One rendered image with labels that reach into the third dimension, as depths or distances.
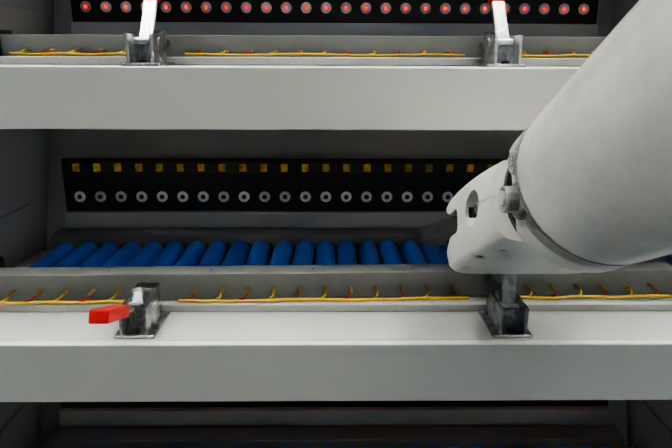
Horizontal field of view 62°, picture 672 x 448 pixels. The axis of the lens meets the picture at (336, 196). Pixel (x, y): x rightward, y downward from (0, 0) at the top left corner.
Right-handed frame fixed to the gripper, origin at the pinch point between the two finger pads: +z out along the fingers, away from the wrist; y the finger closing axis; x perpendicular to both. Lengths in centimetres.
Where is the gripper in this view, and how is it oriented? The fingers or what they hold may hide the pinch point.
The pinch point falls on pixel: (493, 247)
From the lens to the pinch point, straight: 45.9
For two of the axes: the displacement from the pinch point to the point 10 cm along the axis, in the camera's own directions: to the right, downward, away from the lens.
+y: 10.0, 0.0, 0.1
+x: 0.0, -9.6, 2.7
